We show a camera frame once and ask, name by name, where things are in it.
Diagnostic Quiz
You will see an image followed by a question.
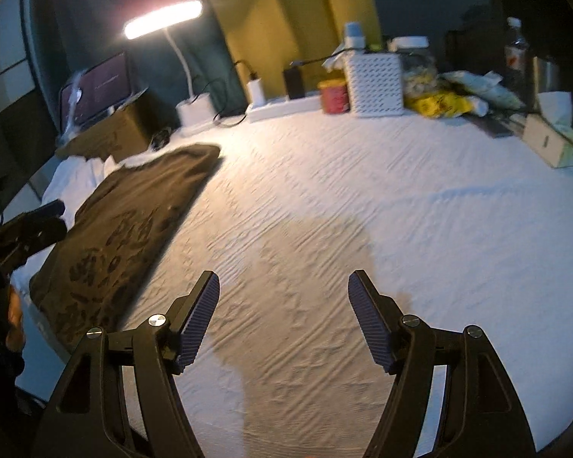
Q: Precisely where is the red can yellow lid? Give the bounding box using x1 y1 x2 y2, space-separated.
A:
317 79 350 115

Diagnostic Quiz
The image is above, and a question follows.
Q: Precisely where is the clear plastic bottle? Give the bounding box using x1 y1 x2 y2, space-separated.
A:
503 16 531 89

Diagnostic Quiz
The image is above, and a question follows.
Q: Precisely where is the cardboard box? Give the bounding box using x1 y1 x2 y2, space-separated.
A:
55 88 165 163

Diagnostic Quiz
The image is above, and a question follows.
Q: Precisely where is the black cable bundle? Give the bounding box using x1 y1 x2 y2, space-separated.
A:
150 126 173 150

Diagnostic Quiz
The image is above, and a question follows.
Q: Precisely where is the white textured bed cover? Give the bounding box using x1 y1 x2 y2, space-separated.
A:
14 98 573 458

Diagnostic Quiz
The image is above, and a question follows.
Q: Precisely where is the clear plastic jar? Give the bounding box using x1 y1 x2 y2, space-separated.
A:
389 35 433 98

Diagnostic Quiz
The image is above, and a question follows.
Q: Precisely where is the black lamp cable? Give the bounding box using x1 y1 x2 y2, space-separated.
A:
191 74 249 129

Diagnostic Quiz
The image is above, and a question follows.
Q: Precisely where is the black power adapter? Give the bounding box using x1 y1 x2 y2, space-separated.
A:
283 68 306 101

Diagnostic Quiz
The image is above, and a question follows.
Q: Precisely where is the black monitor in plastic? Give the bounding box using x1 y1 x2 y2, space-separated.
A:
58 52 132 132

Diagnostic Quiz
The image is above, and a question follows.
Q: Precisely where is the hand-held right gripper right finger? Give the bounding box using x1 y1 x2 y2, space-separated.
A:
346 269 539 458

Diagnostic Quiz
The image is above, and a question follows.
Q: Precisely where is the brown t-shirt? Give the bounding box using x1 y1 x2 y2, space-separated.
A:
29 143 222 356

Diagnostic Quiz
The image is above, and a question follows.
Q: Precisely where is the white bottle blue cap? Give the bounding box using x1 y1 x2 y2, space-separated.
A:
344 21 367 55

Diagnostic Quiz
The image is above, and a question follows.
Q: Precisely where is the glass window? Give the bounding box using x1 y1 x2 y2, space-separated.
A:
0 0 41 127

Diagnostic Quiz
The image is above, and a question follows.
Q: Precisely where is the black adapter cable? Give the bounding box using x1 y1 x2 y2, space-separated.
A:
290 45 359 68

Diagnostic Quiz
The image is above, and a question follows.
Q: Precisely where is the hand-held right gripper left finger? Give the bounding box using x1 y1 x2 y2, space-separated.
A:
31 270 221 458

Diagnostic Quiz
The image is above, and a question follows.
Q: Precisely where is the white desk lamp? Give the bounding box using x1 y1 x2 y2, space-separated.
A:
124 0 215 129

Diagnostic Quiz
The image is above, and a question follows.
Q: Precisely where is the yellow curtain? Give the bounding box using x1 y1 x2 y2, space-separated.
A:
198 0 380 106

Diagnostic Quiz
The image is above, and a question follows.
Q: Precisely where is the white perforated basket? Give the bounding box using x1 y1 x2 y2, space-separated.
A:
343 50 406 118

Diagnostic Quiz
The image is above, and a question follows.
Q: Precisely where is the person's left hand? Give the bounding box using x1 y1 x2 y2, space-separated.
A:
6 286 27 351

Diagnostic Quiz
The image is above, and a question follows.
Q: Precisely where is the clear plastic bag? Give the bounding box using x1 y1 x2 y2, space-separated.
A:
57 69 149 148

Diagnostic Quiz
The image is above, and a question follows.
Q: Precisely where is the black charger cable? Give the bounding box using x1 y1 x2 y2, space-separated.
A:
231 60 259 82

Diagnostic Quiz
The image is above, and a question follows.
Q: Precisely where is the white charger plug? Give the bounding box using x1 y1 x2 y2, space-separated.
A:
247 76 267 108

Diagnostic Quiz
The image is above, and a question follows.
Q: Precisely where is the yellow snack packet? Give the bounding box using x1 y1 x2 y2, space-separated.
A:
405 90 473 119

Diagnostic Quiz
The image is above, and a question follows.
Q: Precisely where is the steel cup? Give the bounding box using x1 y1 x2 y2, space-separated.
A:
530 55 562 96

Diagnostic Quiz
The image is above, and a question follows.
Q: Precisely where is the white power strip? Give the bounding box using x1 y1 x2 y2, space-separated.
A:
246 94 323 124

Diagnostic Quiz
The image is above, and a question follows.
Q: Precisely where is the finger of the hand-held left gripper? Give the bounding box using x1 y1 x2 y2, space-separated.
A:
26 200 66 224
7 218 68 268

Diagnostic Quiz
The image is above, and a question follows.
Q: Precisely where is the tissue box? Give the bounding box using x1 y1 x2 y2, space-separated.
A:
520 90 573 169

